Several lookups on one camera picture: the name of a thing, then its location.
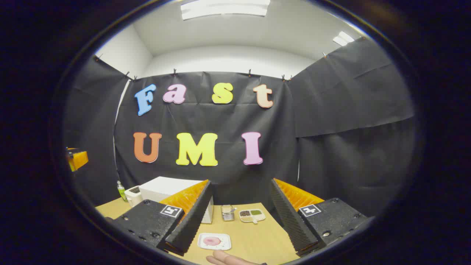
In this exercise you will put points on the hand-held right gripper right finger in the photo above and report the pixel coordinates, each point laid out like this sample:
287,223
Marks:
290,221

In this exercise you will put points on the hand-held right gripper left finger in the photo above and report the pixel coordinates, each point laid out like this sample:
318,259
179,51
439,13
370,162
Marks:
191,224

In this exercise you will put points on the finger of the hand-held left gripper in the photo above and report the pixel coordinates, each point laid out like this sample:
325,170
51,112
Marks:
78,160

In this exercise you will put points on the pink meat slice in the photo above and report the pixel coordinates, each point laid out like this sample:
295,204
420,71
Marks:
211,241

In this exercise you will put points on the white foam food tray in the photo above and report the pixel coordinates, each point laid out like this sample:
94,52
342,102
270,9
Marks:
223,245

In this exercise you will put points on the white microwave oven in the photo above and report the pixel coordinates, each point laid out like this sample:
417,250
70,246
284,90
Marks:
165,187

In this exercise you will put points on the divided white dish of beans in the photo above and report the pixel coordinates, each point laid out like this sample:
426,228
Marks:
252,215

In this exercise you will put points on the green label drink bottle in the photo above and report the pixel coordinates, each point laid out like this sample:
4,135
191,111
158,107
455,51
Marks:
121,191

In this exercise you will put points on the white toaster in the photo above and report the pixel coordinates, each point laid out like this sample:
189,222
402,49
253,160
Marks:
133,195

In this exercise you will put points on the black backdrop cloth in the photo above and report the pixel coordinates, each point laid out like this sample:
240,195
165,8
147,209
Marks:
228,117

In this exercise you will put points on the ceiling light panel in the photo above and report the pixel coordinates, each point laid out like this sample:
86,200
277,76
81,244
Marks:
344,38
224,9

